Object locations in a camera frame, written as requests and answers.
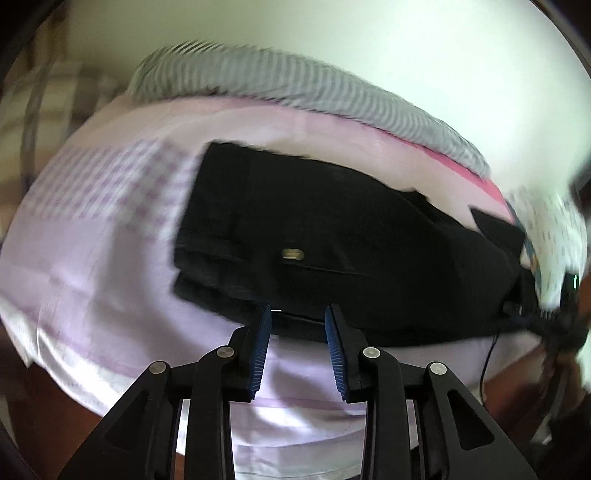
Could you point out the pink checked bed sheet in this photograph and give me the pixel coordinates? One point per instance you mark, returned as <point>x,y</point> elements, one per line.
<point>92,277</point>

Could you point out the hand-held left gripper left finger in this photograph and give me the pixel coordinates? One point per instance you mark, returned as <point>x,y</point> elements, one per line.
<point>262,350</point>

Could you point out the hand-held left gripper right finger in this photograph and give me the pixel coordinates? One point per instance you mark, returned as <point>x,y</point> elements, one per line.
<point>333,350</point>

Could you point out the white dotted cloth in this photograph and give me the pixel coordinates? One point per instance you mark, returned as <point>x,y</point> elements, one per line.
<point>549,230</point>

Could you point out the black pants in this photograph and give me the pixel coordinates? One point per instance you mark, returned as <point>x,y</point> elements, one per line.
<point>323,221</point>

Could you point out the grey striped pillow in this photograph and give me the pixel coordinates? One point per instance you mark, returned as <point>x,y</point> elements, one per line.
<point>277,78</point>

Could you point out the beige plaid pillow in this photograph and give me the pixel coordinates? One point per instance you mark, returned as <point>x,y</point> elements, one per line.
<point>41,115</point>

